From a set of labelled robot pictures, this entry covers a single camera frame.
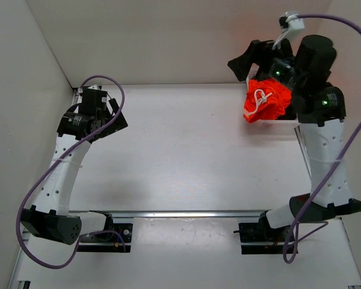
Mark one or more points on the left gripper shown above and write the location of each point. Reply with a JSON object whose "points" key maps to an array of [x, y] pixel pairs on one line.
{"points": [[120, 124]]}

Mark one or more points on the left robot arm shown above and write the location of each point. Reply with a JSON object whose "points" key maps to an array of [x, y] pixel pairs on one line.
{"points": [[48, 217]]}

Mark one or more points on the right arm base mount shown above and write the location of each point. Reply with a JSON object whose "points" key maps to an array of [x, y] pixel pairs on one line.
{"points": [[259, 238]]}

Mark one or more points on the orange shorts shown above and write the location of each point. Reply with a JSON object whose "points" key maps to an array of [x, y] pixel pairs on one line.
{"points": [[265, 100]]}

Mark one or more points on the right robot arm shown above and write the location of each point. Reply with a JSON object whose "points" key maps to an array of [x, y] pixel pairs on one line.
{"points": [[320, 110]]}

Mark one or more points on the white plastic basket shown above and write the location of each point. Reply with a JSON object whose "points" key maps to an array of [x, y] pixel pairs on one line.
{"points": [[288, 120]]}

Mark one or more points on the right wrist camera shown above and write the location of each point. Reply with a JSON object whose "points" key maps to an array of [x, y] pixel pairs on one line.
{"points": [[291, 25]]}

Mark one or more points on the aluminium front rail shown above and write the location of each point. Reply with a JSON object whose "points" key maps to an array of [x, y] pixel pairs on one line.
{"points": [[185, 213]]}

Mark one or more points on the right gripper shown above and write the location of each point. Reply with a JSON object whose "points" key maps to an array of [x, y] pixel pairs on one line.
{"points": [[257, 52]]}

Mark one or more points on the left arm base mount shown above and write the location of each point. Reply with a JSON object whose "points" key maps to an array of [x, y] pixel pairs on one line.
{"points": [[118, 239]]}

